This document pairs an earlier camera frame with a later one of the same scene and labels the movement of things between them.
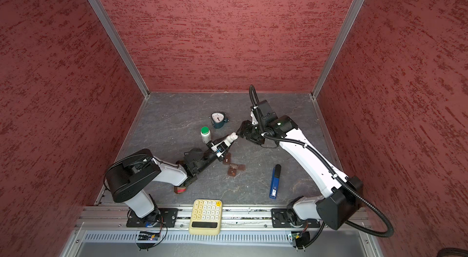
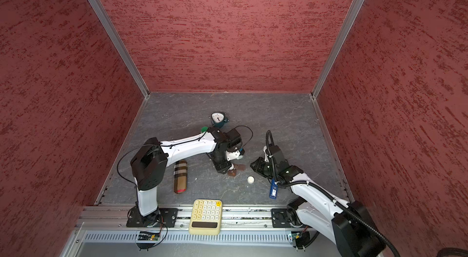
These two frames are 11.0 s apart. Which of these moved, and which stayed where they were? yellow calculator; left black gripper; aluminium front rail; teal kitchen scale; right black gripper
Moved: left black gripper; right black gripper
Stayed: yellow calculator; teal kitchen scale; aluminium front rail
